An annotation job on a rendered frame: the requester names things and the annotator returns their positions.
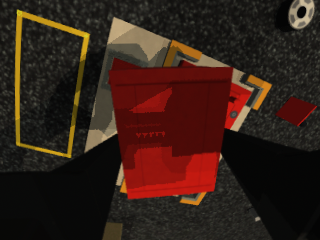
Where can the black toy wheel with beige hub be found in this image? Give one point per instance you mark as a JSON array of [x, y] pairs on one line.
[[295, 15]]

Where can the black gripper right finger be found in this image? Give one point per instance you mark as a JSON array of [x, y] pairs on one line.
[[282, 183]]

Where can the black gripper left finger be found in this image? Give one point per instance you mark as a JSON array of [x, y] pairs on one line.
[[72, 201]]

